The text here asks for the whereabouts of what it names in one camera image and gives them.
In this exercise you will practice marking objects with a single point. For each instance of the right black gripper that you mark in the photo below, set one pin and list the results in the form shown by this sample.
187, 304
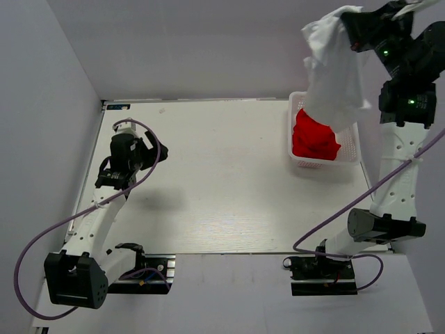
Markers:
362, 27

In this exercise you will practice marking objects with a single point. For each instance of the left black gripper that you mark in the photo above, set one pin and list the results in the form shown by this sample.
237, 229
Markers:
154, 150

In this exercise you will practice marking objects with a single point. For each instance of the white t shirt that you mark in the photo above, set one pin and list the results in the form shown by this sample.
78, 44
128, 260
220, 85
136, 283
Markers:
335, 96

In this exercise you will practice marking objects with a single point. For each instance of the red t shirt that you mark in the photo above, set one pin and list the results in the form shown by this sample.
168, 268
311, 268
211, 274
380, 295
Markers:
313, 140

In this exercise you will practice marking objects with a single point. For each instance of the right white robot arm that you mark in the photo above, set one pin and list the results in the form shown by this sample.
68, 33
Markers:
407, 105

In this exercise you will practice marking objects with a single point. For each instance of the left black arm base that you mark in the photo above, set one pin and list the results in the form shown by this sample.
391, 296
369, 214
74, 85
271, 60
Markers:
157, 280

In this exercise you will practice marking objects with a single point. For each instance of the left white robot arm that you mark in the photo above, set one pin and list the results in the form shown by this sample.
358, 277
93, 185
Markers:
80, 274

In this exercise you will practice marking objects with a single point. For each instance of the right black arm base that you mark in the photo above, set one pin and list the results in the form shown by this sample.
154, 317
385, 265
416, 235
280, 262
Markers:
320, 276

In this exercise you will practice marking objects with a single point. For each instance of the blue table label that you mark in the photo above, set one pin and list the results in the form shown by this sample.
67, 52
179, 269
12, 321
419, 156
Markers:
118, 107

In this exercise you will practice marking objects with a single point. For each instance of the white plastic basket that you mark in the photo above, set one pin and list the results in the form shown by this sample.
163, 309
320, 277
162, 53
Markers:
349, 153

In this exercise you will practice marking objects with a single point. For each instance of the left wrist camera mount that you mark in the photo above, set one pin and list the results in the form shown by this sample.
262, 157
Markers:
125, 127

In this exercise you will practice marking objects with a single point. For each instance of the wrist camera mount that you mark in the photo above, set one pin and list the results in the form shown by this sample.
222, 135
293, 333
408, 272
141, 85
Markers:
125, 127
415, 7

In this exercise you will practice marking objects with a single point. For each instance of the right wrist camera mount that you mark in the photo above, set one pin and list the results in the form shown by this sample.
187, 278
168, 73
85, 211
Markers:
415, 7

